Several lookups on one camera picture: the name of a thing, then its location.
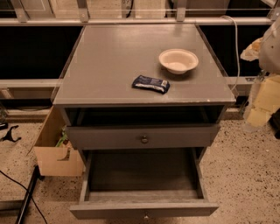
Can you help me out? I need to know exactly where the black floor cable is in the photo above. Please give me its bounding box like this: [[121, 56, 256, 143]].
[[0, 170, 49, 224]]

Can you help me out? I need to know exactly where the black metal floor bar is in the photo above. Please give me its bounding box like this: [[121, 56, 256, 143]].
[[15, 165, 40, 224]]

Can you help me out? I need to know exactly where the white cable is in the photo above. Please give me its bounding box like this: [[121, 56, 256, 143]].
[[220, 15, 241, 92]]

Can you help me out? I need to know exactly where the grey upper drawer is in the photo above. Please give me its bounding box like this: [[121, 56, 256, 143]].
[[66, 124, 220, 151]]

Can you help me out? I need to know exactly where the metal railing frame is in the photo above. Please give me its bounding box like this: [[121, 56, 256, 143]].
[[0, 0, 280, 26]]

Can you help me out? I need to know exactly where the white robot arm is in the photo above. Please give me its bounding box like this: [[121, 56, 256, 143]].
[[259, 17, 280, 74]]

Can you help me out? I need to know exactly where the black clamp tool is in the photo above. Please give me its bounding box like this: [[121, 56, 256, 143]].
[[0, 125, 20, 143]]

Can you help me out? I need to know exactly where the grey open lower drawer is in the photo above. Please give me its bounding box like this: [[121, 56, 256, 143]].
[[70, 148, 218, 220]]

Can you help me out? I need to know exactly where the round upper drawer knob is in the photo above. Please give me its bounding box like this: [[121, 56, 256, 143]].
[[141, 136, 149, 144]]

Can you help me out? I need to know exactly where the blue rxbar wrapper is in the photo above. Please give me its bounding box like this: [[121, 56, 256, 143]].
[[132, 75, 170, 95]]

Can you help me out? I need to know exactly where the green item in box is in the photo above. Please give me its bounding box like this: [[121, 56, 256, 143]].
[[56, 127, 68, 147]]

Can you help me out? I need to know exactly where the grey wooden drawer cabinet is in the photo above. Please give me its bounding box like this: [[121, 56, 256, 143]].
[[52, 23, 237, 165]]

